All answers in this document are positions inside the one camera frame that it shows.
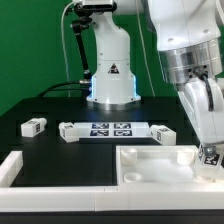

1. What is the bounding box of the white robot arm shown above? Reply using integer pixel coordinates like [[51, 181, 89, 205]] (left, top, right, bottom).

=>
[[81, 0, 224, 146]]

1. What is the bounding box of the grey cable right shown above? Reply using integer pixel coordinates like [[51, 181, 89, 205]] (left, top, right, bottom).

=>
[[134, 0, 157, 98]]

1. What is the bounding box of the black cable at base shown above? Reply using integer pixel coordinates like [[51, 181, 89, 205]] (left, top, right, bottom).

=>
[[36, 79, 93, 98]]

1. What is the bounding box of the grey cable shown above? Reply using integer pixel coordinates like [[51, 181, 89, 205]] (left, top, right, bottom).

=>
[[134, 0, 157, 98], [60, 0, 81, 98]]

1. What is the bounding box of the white square tabletop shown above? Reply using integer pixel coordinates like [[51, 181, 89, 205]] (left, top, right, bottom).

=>
[[116, 145, 224, 184]]

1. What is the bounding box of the white U-shaped obstacle fence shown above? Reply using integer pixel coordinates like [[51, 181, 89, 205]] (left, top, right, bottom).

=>
[[0, 151, 224, 212]]

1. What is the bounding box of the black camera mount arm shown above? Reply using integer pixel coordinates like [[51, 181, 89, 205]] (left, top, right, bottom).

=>
[[69, 4, 118, 81]]

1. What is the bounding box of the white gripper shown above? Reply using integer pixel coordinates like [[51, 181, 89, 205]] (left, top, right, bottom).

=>
[[178, 78, 224, 146]]

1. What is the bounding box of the white marker tag sheet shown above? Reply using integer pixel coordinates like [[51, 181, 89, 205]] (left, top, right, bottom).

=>
[[74, 122, 151, 139]]

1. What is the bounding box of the camera on mount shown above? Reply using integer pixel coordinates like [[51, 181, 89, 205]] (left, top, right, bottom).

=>
[[82, 0, 115, 11]]

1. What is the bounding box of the grey cable left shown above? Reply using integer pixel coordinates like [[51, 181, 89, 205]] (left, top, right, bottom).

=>
[[60, 0, 81, 98]]

